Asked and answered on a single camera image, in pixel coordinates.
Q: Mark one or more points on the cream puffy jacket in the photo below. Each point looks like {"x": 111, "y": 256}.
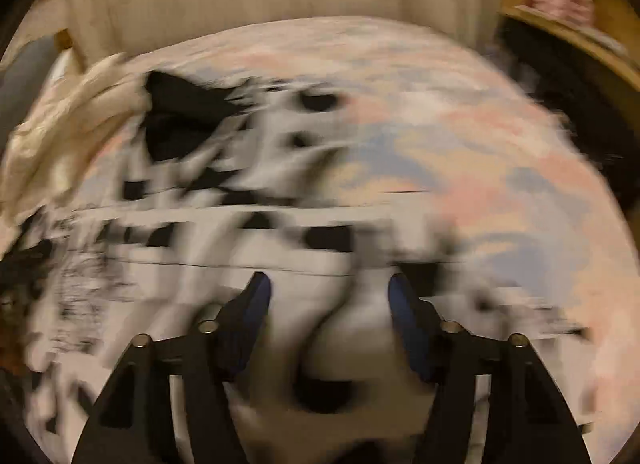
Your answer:
{"x": 60, "y": 134}

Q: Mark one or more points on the pink drawer organizer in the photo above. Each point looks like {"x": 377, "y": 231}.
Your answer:
{"x": 560, "y": 4}

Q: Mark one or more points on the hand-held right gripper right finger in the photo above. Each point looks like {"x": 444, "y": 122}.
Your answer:
{"x": 410, "y": 329}

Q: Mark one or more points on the pastel patterned bed blanket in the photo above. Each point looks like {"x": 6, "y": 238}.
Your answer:
{"x": 450, "y": 144}

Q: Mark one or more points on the black and white printed jacket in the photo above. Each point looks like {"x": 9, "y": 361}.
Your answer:
{"x": 200, "y": 254}

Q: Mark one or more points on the curved wooden desk shelf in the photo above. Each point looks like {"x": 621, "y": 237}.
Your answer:
{"x": 607, "y": 72}

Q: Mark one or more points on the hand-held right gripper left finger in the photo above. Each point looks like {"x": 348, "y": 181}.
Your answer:
{"x": 245, "y": 324}

